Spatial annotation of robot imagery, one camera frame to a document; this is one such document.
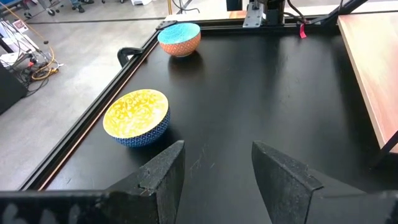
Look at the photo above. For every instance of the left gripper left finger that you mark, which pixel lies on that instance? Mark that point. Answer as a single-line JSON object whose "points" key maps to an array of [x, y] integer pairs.
{"points": [[155, 186]]}

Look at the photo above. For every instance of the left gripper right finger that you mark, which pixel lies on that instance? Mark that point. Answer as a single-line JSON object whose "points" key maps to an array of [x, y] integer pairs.
{"points": [[286, 193]]}

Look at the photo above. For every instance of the yellow bowl blue outside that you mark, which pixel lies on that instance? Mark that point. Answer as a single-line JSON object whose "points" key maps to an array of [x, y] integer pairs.
{"points": [[133, 112]]}

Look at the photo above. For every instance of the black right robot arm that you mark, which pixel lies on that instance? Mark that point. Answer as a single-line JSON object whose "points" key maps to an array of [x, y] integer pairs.
{"points": [[273, 12]]}

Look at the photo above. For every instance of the wooden shelf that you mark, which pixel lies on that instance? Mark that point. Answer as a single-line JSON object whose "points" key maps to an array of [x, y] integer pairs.
{"points": [[373, 77]]}

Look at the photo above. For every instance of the black table mat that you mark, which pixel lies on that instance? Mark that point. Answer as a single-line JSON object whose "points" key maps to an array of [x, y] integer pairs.
{"points": [[248, 93]]}

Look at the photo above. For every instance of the black table clamp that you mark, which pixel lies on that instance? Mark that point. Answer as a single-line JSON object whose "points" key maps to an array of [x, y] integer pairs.
{"points": [[124, 53]]}

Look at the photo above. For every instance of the turquoise bowl orange outside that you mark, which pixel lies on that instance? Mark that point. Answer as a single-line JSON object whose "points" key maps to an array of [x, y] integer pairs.
{"points": [[178, 34]]}

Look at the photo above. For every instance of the red tag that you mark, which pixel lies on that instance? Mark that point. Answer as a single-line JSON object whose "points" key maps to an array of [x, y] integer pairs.
{"points": [[303, 31]]}

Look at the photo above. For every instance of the black box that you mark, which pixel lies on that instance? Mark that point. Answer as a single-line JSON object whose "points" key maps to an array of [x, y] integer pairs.
{"points": [[11, 90]]}

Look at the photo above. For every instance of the person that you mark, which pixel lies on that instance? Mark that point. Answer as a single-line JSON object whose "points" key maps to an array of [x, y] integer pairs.
{"points": [[79, 4]]}

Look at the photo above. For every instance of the black aluminium table frame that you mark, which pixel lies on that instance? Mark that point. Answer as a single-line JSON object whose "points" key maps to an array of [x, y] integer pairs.
{"points": [[93, 112]]}

